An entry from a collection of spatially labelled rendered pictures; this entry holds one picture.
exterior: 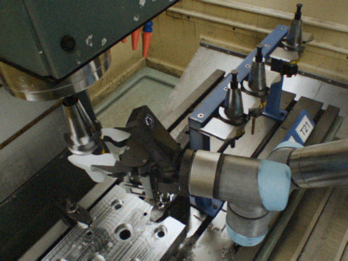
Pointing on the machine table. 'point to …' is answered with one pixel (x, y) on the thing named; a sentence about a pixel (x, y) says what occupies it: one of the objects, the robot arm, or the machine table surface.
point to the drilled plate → (120, 233)
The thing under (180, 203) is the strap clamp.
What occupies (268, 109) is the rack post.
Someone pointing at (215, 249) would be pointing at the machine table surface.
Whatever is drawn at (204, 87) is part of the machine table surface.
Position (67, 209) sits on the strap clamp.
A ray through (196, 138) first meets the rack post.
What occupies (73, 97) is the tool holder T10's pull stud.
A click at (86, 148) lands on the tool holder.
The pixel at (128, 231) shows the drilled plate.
